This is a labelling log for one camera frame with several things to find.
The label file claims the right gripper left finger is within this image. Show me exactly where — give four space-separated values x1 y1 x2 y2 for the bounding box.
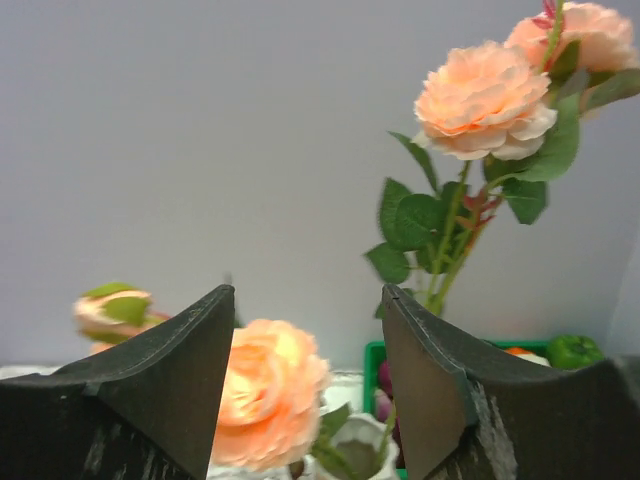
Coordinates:
1 285 235 479

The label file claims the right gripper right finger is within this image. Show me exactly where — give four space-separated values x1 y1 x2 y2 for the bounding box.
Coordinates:
382 285 639 480

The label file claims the pink flower stem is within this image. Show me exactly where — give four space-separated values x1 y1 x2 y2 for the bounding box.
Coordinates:
365 1 639 315
72 281 401 476

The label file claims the purple eggplant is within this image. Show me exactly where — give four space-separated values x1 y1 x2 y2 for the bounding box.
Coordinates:
373 388 395 423

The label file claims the purple onion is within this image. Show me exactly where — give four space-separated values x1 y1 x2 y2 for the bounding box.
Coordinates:
377 360 393 396

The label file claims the green plastic crate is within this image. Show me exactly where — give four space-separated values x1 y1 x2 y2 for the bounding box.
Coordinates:
362 339 551 480

